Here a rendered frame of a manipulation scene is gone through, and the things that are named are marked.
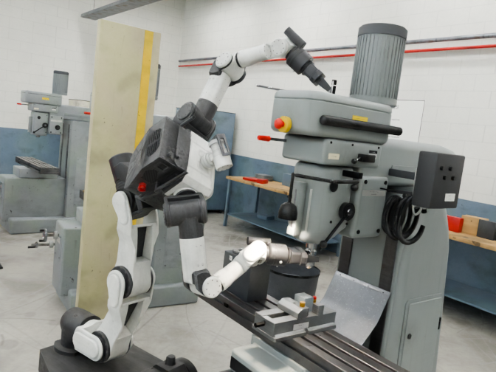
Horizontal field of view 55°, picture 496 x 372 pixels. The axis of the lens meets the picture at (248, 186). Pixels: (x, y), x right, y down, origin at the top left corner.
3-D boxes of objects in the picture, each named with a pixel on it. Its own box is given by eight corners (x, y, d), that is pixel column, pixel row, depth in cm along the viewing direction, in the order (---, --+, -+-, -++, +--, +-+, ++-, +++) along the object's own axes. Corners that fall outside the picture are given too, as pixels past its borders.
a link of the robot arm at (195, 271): (195, 303, 166) (189, 240, 164) (178, 297, 176) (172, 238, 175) (223, 295, 172) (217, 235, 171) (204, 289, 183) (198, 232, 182)
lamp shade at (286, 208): (274, 217, 177) (276, 201, 176) (283, 215, 183) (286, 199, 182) (290, 221, 173) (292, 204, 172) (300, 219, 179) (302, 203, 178)
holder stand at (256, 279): (246, 302, 218) (251, 260, 216) (220, 286, 235) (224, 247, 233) (266, 299, 225) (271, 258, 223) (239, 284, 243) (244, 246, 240)
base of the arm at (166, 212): (166, 237, 170) (164, 214, 163) (162, 212, 180) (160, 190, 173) (207, 232, 174) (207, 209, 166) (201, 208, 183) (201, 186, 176)
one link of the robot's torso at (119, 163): (101, 162, 209) (125, 145, 199) (125, 162, 219) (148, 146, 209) (118, 221, 203) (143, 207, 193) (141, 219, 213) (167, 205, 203)
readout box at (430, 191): (432, 209, 174) (441, 153, 171) (410, 204, 181) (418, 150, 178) (460, 209, 186) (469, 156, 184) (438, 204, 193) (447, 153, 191)
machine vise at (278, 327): (274, 342, 180) (277, 315, 179) (250, 327, 192) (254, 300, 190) (336, 328, 201) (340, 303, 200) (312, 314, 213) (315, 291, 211)
